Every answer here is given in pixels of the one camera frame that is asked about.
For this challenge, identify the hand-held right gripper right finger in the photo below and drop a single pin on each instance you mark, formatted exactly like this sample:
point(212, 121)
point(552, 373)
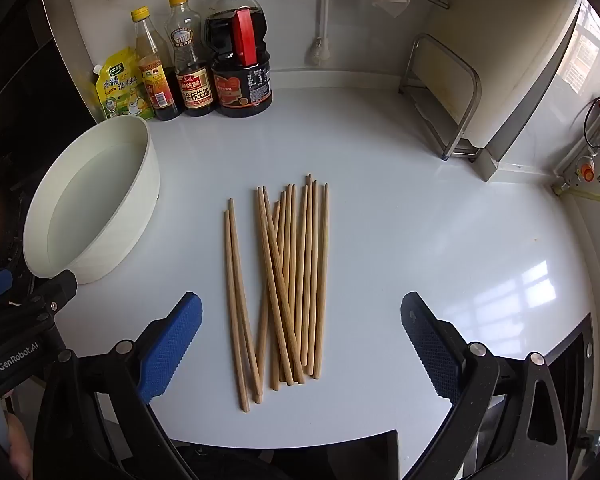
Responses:
point(432, 350)

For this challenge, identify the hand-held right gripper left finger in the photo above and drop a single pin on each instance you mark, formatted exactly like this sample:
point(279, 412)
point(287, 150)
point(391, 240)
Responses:
point(172, 345)

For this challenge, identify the white round basin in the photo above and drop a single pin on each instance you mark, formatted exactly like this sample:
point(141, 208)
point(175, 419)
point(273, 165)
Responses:
point(105, 185)

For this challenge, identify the pile of wooden chopsticks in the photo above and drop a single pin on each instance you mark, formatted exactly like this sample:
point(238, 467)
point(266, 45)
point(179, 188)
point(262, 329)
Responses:
point(286, 300)

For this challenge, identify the person's left hand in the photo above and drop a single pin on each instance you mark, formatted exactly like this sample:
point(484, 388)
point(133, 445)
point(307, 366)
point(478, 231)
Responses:
point(17, 442)

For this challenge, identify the black range hood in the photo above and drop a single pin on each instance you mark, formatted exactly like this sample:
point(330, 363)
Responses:
point(35, 85)

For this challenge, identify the yellow seasoning pouch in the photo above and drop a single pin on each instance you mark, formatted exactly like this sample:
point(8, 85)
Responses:
point(122, 90)

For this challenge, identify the slim yellow-cap vinegar bottle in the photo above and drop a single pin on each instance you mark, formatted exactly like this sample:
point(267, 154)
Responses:
point(155, 85)

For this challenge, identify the stainless steel rack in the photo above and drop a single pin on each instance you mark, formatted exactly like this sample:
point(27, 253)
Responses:
point(432, 115)

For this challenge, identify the gas valve with orange knob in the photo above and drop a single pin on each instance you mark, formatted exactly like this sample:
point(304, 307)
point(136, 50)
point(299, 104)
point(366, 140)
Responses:
point(587, 172)

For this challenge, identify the clear yellow-cap soy sauce bottle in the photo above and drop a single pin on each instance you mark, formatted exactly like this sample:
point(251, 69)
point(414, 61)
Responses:
point(192, 85)

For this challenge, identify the window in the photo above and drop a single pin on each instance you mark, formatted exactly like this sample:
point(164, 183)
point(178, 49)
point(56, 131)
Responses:
point(587, 50)

